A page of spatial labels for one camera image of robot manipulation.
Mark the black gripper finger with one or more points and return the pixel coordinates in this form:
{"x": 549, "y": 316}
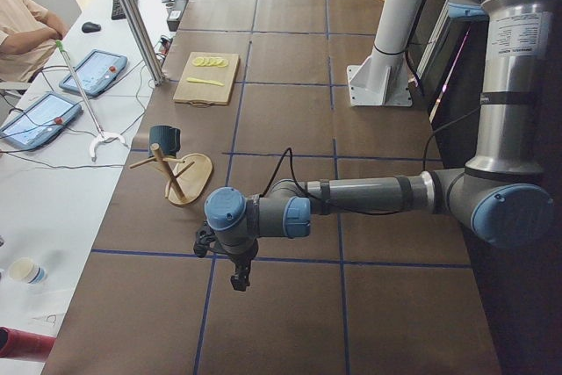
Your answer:
{"x": 236, "y": 282}
{"x": 245, "y": 279}

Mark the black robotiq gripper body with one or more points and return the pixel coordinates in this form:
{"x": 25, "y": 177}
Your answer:
{"x": 241, "y": 261}

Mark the dark blue ceramic mug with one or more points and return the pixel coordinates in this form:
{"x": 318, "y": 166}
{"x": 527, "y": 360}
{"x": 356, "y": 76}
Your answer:
{"x": 167, "y": 137}

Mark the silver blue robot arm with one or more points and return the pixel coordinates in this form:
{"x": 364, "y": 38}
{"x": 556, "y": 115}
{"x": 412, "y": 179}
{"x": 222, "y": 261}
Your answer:
{"x": 496, "y": 193}

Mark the wooden cup storage rack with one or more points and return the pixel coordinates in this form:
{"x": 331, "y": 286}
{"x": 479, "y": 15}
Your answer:
{"x": 186, "y": 177}

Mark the white paper cup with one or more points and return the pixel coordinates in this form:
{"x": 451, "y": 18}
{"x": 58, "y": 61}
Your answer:
{"x": 27, "y": 271}

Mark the bamboo cutting board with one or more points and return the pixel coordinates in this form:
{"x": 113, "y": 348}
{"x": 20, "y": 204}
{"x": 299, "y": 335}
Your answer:
{"x": 203, "y": 94}

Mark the yellow plastic knife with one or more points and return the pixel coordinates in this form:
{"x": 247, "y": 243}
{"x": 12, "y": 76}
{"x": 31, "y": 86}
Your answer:
{"x": 204, "y": 81}

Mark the orange black electronics module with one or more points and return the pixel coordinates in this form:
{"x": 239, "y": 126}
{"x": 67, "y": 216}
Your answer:
{"x": 164, "y": 44}

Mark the white pillar with base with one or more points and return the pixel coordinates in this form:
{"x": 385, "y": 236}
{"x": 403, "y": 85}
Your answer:
{"x": 381, "y": 80}

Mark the far teach pendant tablet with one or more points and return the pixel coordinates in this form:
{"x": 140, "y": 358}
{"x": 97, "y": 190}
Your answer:
{"x": 98, "y": 70}

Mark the teach pendant tablet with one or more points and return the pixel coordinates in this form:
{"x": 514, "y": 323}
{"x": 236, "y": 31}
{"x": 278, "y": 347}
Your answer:
{"x": 98, "y": 70}
{"x": 41, "y": 122}

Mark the red cylinder object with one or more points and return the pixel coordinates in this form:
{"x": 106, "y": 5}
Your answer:
{"x": 27, "y": 346}

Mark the near teach pendant tablet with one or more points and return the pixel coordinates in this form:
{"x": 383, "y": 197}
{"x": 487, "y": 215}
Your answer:
{"x": 41, "y": 122}

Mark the black computer mouse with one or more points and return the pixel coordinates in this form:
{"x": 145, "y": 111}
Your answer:
{"x": 90, "y": 27}

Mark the metal reacher grabber stick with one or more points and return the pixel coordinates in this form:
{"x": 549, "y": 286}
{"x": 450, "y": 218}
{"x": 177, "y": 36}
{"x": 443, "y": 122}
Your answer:
{"x": 102, "y": 135}

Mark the person in beige shirt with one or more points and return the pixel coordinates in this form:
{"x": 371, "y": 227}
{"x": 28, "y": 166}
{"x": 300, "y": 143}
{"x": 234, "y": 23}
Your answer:
{"x": 28, "y": 35}

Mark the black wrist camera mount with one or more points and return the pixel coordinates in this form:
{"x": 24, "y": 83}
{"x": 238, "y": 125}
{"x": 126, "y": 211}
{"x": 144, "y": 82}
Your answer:
{"x": 205, "y": 241}

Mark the aluminium frame post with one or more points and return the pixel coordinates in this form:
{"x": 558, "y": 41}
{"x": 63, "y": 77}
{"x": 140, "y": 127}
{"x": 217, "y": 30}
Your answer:
{"x": 140, "y": 35}

